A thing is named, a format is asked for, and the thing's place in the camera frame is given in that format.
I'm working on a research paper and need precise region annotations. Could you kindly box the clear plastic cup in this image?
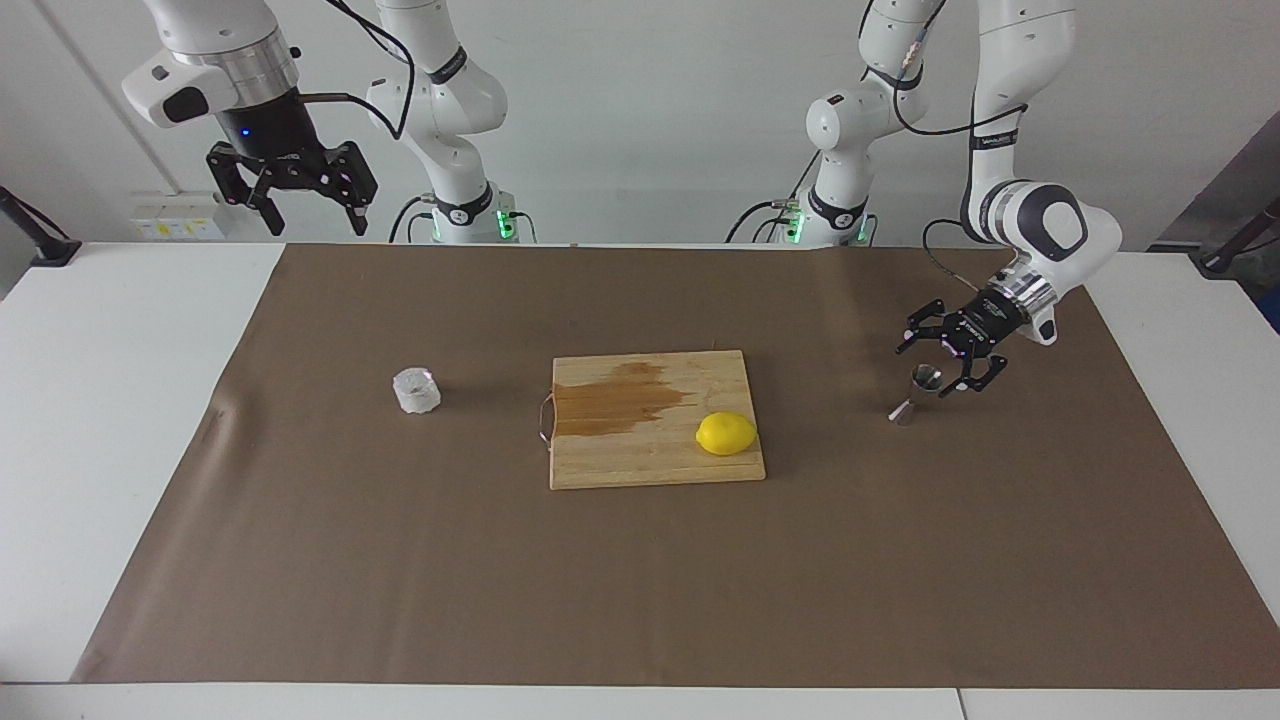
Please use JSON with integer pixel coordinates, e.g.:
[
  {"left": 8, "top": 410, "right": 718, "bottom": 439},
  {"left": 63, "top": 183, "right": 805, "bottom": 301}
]
[{"left": 392, "top": 367, "right": 442, "bottom": 416}]

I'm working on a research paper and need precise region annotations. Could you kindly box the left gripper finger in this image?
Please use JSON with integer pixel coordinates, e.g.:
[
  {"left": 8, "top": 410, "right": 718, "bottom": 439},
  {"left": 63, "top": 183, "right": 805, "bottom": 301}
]
[
  {"left": 938, "top": 352, "right": 1008, "bottom": 398},
  {"left": 895, "top": 298, "right": 956, "bottom": 356}
]

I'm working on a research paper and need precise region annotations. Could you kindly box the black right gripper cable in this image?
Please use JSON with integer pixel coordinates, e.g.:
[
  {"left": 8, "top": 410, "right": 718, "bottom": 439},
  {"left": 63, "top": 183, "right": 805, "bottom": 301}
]
[{"left": 296, "top": 0, "right": 416, "bottom": 141}]

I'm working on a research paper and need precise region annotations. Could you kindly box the dark grey panel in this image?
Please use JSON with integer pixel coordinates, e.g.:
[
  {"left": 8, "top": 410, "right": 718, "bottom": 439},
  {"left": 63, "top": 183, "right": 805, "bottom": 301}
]
[{"left": 1148, "top": 108, "right": 1280, "bottom": 251}]

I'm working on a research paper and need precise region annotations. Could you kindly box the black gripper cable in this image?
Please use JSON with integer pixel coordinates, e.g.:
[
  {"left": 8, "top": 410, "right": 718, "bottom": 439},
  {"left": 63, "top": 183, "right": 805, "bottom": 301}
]
[
  {"left": 296, "top": 0, "right": 416, "bottom": 141},
  {"left": 858, "top": 0, "right": 1031, "bottom": 296}
]

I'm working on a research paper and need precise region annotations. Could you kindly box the white wall socket strip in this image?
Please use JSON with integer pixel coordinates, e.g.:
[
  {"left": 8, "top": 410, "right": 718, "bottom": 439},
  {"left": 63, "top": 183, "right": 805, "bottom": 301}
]
[{"left": 130, "top": 193, "right": 229, "bottom": 241}]

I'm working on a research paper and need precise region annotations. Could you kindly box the yellow lemon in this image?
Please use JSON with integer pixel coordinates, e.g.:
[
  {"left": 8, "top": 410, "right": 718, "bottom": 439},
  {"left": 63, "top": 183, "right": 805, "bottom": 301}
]
[{"left": 696, "top": 411, "right": 758, "bottom": 457}]

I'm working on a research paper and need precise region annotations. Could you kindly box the steel double jigger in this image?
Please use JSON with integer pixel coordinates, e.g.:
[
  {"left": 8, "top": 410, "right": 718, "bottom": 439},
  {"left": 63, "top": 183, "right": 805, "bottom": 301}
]
[{"left": 888, "top": 364, "right": 944, "bottom": 427}]

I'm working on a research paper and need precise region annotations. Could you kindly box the brown paper table mat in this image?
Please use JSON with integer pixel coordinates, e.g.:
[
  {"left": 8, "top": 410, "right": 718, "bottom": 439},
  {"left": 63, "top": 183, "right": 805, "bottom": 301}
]
[{"left": 70, "top": 243, "right": 1280, "bottom": 691}]

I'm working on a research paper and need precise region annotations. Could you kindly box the black clamp mount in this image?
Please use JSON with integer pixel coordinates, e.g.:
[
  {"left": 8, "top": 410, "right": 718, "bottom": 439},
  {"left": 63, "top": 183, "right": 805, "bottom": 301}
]
[
  {"left": 0, "top": 186, "right": 83, "bottom": 267},
  {"left": 1190, "top": 195, "right": 1280, "bottom": 278}
]

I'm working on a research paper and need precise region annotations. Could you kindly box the wooden cutting board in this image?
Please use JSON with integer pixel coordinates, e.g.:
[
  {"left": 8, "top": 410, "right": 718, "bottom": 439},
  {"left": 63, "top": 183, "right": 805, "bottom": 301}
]
[{"left": 537, "top": 349, "right": 767, "bottom": 491}]

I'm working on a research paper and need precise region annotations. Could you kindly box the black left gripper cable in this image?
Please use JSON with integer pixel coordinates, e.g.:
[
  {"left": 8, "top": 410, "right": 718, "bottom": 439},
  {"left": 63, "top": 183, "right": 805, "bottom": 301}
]
[{"left": 858, "top": 0, "right": 1031, "bottom": 296}]

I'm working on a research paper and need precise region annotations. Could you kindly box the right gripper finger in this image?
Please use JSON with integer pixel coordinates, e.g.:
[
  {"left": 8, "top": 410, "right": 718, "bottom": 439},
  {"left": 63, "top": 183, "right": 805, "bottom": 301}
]
[
  {"left": 320, "top": 142, "right": 380, "bottom": 238},
  {"left": 206, "top": 143, "right": 286, "bottom": 238}
]

